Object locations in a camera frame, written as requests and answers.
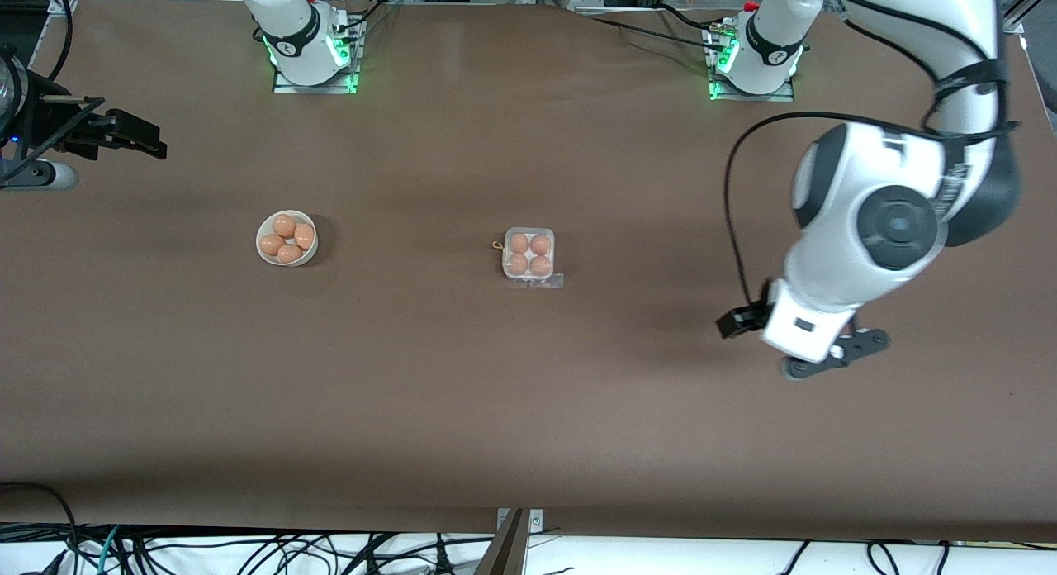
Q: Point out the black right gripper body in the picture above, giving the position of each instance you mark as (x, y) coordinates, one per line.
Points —
(40, 122)

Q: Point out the clear plastic egg box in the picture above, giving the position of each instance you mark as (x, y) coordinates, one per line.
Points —
(528, 281)

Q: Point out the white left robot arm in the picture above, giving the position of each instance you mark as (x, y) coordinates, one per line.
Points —
(900, 220)

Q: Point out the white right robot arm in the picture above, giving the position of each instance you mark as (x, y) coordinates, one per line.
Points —
(289, 30)

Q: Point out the white round bowl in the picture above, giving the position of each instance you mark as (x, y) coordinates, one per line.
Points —
(311, 258)

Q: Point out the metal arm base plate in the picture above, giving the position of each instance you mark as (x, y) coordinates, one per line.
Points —
(784, 97)
(351, 79)

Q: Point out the silver metal table bracket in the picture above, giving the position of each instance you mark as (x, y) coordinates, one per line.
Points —
(537, 521)

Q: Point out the dark camera stand pole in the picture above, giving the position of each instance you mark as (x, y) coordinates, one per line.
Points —
(505, 550)

